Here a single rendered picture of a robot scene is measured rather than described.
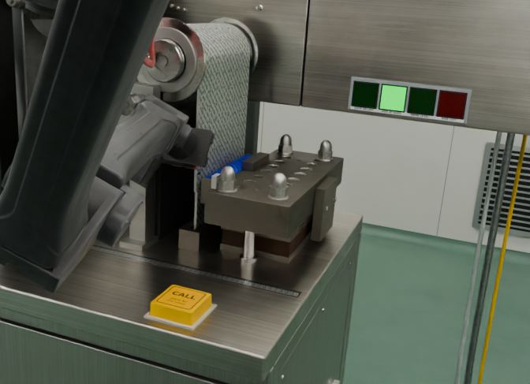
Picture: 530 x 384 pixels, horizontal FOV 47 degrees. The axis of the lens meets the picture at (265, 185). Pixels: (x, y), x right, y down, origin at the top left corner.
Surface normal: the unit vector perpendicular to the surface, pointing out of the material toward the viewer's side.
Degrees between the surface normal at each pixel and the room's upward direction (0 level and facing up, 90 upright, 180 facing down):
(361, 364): 0
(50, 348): 90
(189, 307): 0
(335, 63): 90
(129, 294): 0
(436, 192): 90
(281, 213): 90
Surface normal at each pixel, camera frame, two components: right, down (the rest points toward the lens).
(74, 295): 0.07, -0.95
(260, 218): -0.35, 0.25
